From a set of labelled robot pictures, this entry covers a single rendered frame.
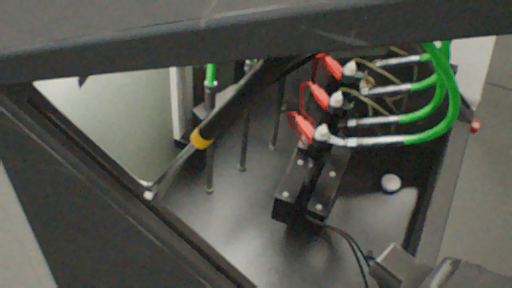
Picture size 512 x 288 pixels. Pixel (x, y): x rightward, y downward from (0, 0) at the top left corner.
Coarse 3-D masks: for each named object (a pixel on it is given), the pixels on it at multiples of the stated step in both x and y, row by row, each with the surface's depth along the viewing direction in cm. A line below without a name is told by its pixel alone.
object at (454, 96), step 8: (424, 48) 81; (432, 48) 80; (432, 56) 81; (440, 56) 81; (208, 64) 100; (440, 64) 81; (448, 64) 82; (208, 72) 101; (448, 72) 82; (208, 80) 102; (448, 80) 83; (208, 88) 104; (448, 88) 84; (456, 88) 84; (456, 96) 85; (456, 104) 85; (456, 112) 87; (448, 120) 88; (432, 128) 92; (440, 128) 90; (448, 128) 90; (408, 136) 95; (416, 136) 94; (424, 136) 93; (432, 136) 92
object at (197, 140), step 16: (272, 64) 46; (288, 64) 46; (256, 80) 48; (272, 80) 48; (240, 96) 50; (256, 96) 50; (224, 112) 53; (240, 112) 53; (208, 128) 56; (192, 144) 60; (208, 144) 59; (176, 160) 64; (160, 176) 69
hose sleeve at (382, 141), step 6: (360, 138) 100; (366, 138) 99; (372, 138) 98; (378, 138) 98; (384, 138) 97; (390, 138) 96; (396, 138) 96; (402, 138) 95; (360, 144) 99; (366, 144) 99; (372, 144) 98; (378, 144) 98; (384, 144) 97; (390, 144) 96; (396, 144) 96; (402, 144) 95
